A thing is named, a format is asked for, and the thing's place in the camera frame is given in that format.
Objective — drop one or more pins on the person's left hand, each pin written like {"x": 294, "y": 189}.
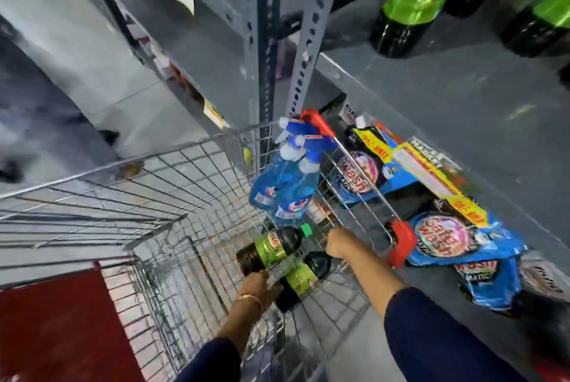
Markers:
{"x": 258, "y": 289}

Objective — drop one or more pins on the person's right hand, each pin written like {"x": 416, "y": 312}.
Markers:
{"x": 343, "y": 241}

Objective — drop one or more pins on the person's right fingers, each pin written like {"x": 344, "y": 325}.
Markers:
{"x": 333, "y": 244}

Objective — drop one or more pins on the person's left fingers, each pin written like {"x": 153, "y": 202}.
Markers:
{"x": 272, "y": 289}

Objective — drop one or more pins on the person's right forearm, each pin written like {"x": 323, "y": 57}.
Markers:
{"x": 414, "y": 319}

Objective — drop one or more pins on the person's left forearm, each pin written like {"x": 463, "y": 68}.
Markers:
{"x": 231, "y": 337}

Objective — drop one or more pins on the gold bangle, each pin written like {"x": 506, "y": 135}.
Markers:
{"x": 250, "y": 299}

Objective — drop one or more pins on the blue spray cleaner bottle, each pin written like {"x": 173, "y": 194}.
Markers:
{"x": 296, "y": 197}
{"x": 268, "y": 183}

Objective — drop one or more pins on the blue detergent bag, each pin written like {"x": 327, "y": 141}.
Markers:
{"x": 490, "y": 283}
{"x": 360, "y": 170}
{"x": 454, "y": 239}

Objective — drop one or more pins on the yellow shelf price strip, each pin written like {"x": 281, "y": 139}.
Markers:
{"x": 434, "y": 179}

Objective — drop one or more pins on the grey metal shelf rack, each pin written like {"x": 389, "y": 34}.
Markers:
{"x": 467, "y": 92}
{"x": 200, "y": 47}

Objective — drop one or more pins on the red cart seat panel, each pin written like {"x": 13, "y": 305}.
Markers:
{"x": 62, "y": 328}

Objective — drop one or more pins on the black and white bag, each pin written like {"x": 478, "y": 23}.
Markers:
{"x": 545, "y": 280}

